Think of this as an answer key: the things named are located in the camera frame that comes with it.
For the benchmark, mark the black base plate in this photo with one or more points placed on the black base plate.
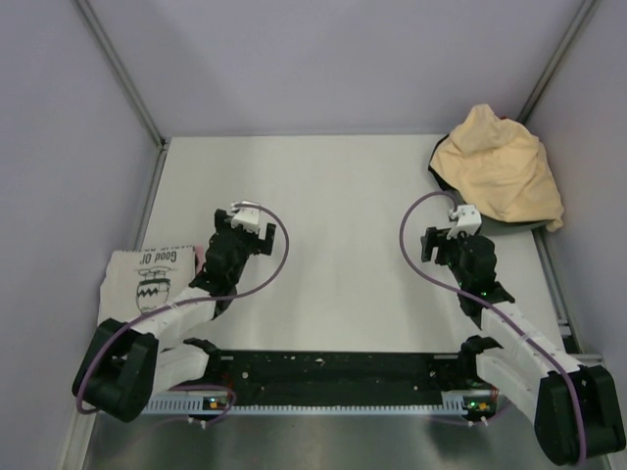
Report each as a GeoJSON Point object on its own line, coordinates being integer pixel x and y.
{"type": "Point", "coordinates": [332, 379]}

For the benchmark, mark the dark grey bin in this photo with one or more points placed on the dark grey bin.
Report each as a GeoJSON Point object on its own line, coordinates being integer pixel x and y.
{"type": "Point", "coordinates": [491, 227]}

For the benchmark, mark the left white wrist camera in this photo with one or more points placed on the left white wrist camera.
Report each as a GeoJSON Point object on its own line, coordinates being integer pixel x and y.
{"type": "Point", "coordinates": [245, 215]}

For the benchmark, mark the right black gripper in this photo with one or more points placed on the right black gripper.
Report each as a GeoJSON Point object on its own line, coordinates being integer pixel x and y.
{"type": "Point", "coordinates": [437, 238]}

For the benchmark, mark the corner aluminium post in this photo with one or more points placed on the corner aluminium post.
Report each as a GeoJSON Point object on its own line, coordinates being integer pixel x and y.
{"type": "Point", "coordinates": [119, 71]}
{"type": "Point", "coordinates": [577, 26]}

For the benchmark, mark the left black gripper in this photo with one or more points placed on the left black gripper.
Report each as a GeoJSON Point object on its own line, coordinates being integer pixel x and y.
{"type": "Point", "coordinates": [222, 220]}

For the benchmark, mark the beige t shirt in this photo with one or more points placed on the beige t shirt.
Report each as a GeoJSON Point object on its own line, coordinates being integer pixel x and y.
{"type": "Point", "coordinates": [500, 167]}

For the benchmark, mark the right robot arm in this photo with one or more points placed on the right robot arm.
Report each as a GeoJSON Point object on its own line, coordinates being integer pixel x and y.
{"type": "Point", "coordinates": [573, 407]}

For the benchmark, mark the pink folded t shirt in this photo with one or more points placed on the pink folded t shirt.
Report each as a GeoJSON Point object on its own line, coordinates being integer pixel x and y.
{"type": "Point", "coordinates": [200, 254]}

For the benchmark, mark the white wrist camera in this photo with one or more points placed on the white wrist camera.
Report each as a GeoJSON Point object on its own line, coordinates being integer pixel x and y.
{"type": "Point", "coordinates": [466, 220]}
{"type": "Point", "coordinates": [245, 215]}

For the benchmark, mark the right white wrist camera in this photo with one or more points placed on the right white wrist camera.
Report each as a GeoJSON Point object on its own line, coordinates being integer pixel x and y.
{"type": "Point", "coordinates": [466, 220]}

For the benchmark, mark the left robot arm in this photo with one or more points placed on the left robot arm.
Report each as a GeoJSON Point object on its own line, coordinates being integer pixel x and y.
{"type": "Point", "coordinates": [127, 363]}

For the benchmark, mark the left corner aluminium post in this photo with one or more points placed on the left corner aluminium post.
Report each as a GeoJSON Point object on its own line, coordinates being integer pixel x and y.
{"type": "Point", "coordinates": [119, 71]}

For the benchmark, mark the grey slotted cable duct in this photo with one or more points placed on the grey slotted cable duct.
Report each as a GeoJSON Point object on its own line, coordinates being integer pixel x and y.
{"type": "Point", "coordinates": [451, 405]}

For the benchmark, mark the right corner aluminium post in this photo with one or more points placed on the right corner aluminium post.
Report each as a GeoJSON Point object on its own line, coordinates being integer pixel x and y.
{"type": "Point", "coordinates": [577, 26]}

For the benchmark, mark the white and green t shirt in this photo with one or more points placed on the white and green t shirt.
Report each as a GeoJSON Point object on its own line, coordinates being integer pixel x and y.
{"type": "Point", "coordinates": [136, 282]}

